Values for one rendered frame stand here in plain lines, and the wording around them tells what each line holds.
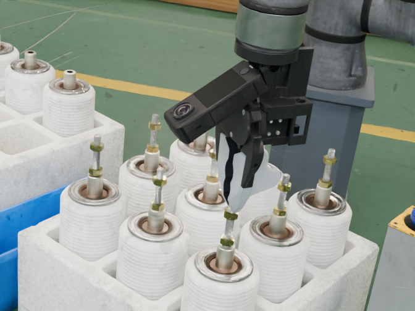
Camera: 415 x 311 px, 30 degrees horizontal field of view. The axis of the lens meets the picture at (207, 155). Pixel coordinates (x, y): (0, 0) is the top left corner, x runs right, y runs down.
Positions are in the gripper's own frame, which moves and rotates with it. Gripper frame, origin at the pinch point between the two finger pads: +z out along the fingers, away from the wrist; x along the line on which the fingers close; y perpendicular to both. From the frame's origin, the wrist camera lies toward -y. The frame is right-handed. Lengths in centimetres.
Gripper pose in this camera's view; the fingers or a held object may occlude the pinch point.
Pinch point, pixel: (228, 200)
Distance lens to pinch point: 93.8
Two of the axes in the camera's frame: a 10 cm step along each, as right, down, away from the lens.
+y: 9.0, -1.1, 4.2
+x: -4.2, -4.6, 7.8
